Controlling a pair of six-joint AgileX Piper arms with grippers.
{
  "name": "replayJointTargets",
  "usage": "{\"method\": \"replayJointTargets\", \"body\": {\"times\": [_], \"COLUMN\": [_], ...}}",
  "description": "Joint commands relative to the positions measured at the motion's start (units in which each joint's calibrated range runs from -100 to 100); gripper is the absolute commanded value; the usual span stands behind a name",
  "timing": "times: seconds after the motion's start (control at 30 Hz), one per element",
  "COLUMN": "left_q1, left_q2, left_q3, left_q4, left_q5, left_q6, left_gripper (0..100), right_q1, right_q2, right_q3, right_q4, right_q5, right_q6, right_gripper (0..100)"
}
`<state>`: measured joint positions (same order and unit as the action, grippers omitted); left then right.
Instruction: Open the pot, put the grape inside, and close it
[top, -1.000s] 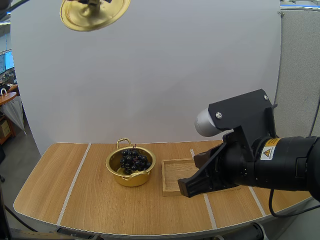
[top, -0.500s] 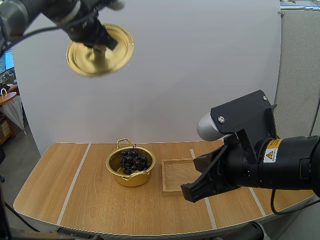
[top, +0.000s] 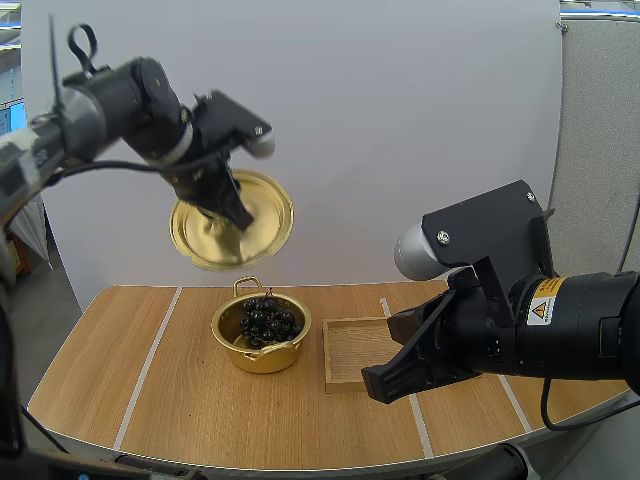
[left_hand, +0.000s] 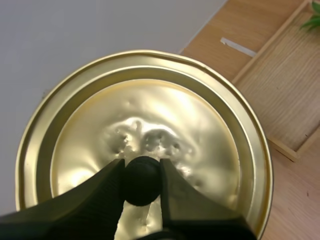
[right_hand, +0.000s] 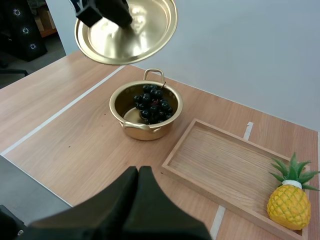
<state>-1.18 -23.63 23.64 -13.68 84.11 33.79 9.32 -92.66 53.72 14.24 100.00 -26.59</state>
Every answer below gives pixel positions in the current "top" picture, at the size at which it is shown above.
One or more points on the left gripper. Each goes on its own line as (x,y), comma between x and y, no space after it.
(202,182)

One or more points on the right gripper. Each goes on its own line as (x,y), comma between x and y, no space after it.
(465,340)

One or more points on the gold pot lid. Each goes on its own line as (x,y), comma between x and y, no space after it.
(265,220)

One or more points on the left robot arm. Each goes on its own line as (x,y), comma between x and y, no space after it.
(115,100)

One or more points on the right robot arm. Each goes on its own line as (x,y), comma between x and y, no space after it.
(575,325)

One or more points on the shallow wooden tray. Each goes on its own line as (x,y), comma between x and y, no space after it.
(350,350)

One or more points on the bunch of dark toy grapes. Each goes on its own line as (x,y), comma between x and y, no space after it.
(267,320)

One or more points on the grey partition panel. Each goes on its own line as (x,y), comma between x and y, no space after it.
(600,150)

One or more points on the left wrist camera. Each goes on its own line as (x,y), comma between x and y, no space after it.
(227,120)

